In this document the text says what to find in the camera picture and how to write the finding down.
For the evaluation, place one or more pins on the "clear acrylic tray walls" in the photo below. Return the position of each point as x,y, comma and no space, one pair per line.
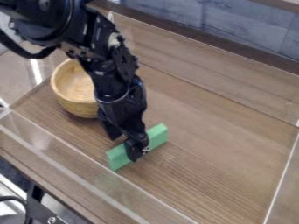
219,173

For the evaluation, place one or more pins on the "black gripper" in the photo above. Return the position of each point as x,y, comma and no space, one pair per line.
122,118

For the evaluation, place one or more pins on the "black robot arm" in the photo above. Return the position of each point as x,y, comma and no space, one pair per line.
67,25

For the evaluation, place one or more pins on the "green rectangular stick block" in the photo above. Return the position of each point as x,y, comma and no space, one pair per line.
118,158

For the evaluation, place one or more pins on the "wooden bowl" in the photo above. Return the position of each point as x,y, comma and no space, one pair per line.
73,88

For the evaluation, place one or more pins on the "black table frame bracket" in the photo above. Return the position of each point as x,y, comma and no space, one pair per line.
38,211

